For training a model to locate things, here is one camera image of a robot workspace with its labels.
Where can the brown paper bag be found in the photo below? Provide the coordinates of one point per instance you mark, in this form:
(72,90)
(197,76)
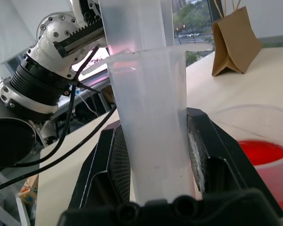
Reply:
(235,42)

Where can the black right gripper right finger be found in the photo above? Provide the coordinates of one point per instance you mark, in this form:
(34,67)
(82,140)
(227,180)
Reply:
(217,150)

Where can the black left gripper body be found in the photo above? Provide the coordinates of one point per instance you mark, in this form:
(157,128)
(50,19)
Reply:
(85,40)

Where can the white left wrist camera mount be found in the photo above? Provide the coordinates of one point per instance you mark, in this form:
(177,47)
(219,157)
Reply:
(49,51)

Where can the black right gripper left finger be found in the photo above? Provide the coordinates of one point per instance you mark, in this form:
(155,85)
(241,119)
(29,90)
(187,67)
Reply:
(96,164)

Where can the translucent plastic measuring cylinder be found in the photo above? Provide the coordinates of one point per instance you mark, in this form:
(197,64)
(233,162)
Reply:
(153,117)

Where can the clear cup with red liquid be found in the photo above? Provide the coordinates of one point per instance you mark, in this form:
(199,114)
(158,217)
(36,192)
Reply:
(264,153)

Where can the colourful printed cardboard box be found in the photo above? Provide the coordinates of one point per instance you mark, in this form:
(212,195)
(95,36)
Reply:
(28,193)

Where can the white rack frame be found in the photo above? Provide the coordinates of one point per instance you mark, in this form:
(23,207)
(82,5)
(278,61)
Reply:
(4,212)

